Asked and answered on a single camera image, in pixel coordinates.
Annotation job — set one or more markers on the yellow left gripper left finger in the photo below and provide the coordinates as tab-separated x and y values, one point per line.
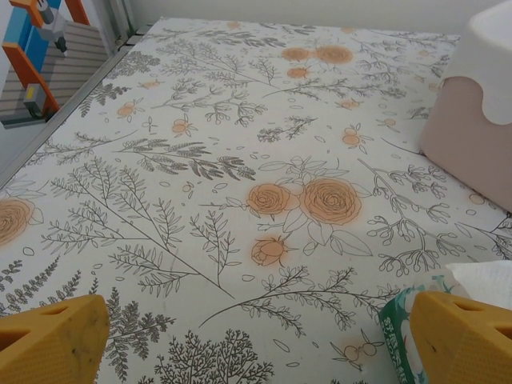
52	344

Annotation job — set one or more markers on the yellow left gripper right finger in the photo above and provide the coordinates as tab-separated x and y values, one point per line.
468	348

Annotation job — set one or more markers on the green white tissue pack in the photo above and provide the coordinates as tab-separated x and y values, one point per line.
400	320

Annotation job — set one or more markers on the white lidded tissue container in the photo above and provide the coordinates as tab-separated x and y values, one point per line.
472	120

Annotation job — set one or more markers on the floral patterned table mat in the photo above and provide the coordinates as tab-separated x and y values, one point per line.
240	160

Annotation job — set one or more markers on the aluminium side rail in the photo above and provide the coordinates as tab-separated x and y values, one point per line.
80	96

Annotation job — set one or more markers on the blue orange machine wall sticker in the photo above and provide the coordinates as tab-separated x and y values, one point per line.
40	60

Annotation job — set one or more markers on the aluminium frame post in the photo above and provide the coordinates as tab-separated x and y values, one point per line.
116	20

